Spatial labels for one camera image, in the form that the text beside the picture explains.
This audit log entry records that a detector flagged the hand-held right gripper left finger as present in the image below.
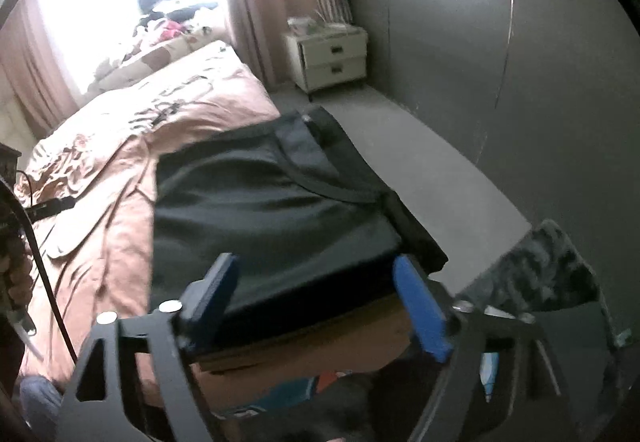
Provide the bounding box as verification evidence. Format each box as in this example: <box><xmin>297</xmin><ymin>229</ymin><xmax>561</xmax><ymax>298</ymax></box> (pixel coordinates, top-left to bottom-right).
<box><xmin>60</xmin><ymin>252</ymin><xmax>240</xmax><ymax>442</ymax></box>

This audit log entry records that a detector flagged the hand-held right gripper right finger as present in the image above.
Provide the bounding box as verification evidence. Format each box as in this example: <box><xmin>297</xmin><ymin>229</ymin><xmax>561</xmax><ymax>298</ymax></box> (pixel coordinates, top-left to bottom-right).
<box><xmin>392</xmin><ymin>254</ymin><xmax>576</xmax><ymax>442</ymax></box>

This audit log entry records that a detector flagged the black tank top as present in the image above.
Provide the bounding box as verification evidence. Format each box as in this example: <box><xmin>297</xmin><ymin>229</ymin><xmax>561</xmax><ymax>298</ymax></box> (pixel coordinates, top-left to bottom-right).
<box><xmin>150</xmin><ymin>114</ymin><xmax>405</xmax><ymax>348</ymax></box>

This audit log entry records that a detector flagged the stack of dark clothes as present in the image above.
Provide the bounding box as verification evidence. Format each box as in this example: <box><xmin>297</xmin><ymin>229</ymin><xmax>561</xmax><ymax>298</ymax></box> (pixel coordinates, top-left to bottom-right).
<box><xmin>192</xmin><ymin>106</ymin><xmax>449</xmax><ymax>375</ymax></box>

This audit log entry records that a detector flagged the dark grey shaggy rug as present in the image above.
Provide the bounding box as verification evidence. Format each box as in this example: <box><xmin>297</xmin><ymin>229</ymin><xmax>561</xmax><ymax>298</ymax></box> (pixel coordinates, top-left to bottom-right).
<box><xmin>300</xmin><ymin>218</ymin><xmax>626</xmax><ymax>442</ymax></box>

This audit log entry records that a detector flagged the bed with brown sheet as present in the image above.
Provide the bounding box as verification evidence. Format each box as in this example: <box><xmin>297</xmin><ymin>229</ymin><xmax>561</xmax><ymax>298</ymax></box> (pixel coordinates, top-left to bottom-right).
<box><xmin>15</xmin><ymin>39</ymin><xmax>421</xmax><ymax>423</ymax></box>

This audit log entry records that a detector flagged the spotted window seat cushion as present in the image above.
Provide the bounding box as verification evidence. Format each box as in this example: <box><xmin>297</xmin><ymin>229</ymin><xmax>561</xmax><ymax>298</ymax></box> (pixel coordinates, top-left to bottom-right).
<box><xmin>90</xmin><ymin>22</ymin><xmax>232</xmax><ymax>93</ymax></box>

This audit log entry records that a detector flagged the white nightstand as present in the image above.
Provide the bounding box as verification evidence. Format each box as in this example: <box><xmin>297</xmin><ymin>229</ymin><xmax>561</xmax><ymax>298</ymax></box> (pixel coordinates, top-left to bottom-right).
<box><xmin>282</xmin><ymin>19</ymin><xmax>370</xmax><ymax>103</ymax></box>

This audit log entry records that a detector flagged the cream padded headboard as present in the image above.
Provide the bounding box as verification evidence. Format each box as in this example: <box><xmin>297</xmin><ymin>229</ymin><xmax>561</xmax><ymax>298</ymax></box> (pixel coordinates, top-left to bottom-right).
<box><xmin>0</xmin><ymin>92</ymin><xmax>38</xmax><ymax>148</ymax></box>

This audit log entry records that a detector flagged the black cable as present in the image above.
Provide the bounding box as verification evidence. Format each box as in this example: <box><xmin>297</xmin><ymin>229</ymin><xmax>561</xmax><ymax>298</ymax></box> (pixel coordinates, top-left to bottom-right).
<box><xmin>0</xmin><ymin>177</ymin><xmax>79</xmax><ymax>365</ymax></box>

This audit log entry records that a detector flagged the black strap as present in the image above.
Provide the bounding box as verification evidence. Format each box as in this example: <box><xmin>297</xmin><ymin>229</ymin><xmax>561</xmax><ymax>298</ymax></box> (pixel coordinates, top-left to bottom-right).
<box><xmin>27</xmin><ymin>196</ymin><xmax>77</xmax><ymax>219</ymax></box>

